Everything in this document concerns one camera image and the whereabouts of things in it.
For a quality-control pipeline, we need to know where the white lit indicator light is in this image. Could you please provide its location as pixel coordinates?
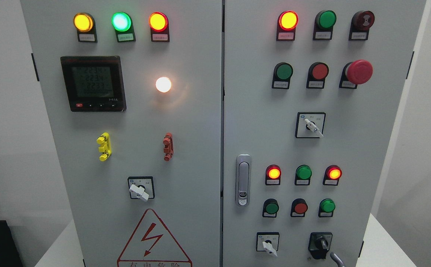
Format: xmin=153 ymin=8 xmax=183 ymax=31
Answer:
xmin=155 ymin=76 xmax=172 ymax=93

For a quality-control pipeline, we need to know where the white selector switch upper right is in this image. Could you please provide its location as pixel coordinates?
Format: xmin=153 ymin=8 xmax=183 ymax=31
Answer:
xmin=295 ymin=112 xmax=326 ymax=138

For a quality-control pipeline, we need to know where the red terminal connector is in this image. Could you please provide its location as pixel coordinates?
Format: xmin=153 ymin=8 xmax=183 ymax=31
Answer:
xmin=163 ymin=132 xmax=174 ymax=162

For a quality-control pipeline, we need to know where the dark red buzzer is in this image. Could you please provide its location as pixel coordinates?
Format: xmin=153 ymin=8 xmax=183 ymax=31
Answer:
xmin=348 ymin=10 xmax=375 ymax=41

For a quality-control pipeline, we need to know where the red push button upper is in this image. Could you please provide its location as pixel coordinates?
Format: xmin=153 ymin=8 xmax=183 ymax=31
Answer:
xmin=306 ymin=62 xmax=329 ymax=89

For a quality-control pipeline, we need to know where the grey electrical control cabinet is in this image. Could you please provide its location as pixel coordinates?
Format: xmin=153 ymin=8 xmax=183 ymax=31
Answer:
xmin=21 ymin=0 xmax=426 ymax=267

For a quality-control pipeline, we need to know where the yellow indicator light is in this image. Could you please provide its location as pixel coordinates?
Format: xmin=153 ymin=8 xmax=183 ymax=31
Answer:
xmin=73 ymin=12 xmax=98 ymax=43

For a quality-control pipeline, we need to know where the white selector switch bottom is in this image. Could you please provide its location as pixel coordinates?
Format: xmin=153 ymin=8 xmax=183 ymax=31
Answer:
xmin=256 ymin=232 xmax=280 ymax=257

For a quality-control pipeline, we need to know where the red high voltage warning sticker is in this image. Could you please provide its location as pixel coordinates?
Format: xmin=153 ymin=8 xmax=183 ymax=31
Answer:
xmin=117 ymin=208 xmax=193 ymax=267

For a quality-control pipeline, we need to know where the yellow terminal connector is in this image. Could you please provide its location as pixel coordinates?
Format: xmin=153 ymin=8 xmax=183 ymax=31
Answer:
xmin=97 ymin=132 xmax=112 ymax=162

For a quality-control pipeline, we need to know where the top green indicator light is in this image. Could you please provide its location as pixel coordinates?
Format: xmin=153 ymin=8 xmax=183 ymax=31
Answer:
xmin=313 ymin=10 xmax=336 ymax=40

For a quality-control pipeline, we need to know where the lower red push button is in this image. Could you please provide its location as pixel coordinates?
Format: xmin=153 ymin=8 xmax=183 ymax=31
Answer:
xmin=290 ymin=198 xmax=308 ymax=217

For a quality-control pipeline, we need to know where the green push button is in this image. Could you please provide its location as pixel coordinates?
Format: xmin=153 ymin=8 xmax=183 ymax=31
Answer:
xmin=271 ymin=62 xmax=293 ymax=90
xmin=262 ymin=199 xmax=280 ymax=218

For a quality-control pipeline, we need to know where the lower green indicator light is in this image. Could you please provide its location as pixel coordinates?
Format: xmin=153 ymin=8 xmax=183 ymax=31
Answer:
xmin=294 ymin=165 xmax=312 ymax=185

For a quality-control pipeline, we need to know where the lower right red light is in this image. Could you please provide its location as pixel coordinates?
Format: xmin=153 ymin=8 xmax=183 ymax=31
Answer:
xmin=323 ymin=165 xmax=342 ymax=186

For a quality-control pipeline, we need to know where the right door top red light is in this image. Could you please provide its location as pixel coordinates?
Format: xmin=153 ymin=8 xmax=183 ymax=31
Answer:
xmin=276 ymin=10 xmax=298 ymax=41

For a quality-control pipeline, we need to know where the black rotary knob switch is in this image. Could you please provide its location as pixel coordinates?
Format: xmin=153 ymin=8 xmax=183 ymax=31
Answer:
xmin=308 ymin=232 xmax=333 ymax=260

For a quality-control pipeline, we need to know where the black digital power meter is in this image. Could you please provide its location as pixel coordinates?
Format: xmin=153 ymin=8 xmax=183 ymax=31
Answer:
xmin=60 ymin=56 xmax=127 ymax=112

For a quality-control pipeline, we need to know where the lit green indicator light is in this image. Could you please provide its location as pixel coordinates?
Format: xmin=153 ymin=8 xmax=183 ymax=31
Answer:
xmin=111 ymin=12 xmax=135 ymax=42

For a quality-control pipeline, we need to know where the red emergency stop mushroom button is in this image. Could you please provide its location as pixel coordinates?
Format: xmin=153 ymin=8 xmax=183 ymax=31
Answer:
xmin=339 ymin=59 xmax=373 ymax=89

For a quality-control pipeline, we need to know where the white rotary selector switch left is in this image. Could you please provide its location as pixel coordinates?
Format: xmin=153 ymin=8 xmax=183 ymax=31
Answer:
xmin=127 ymin=176 xmax=155 ymax=202

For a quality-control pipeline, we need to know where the lower green push button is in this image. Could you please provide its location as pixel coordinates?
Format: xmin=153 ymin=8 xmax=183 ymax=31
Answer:
xmin=262 ymin=199 xmax=280 ymax=218

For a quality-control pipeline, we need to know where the left door red indicator light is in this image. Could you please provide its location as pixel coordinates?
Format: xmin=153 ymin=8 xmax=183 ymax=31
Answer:
xmin=148 ymin=12 xmax=170 ymax=42

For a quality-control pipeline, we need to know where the red push button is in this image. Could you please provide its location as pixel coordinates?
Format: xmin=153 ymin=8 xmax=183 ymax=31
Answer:
xmin=306 ymin=62 xmax=329 ymax=89
xmin=290 ymin=198 xmax=308 ymax=217

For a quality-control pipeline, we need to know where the lower left red light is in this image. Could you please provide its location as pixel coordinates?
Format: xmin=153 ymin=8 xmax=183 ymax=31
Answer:
xmin=265 ymin=164 xmax=281 ymax=185

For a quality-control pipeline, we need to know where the silver door lock handle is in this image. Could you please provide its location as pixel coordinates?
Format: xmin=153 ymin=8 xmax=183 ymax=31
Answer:
xmin=235 ymin=154 xmax=252 ymax=207

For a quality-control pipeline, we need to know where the green push button upper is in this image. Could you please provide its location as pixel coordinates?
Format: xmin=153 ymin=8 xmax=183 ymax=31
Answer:
xmin=271 ymin=62 xmax=293 ymax=90

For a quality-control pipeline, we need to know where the lower right green button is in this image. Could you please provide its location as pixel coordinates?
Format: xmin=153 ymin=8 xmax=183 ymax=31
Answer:
xmin=318 ymin=199 xmax=336 ymax=218

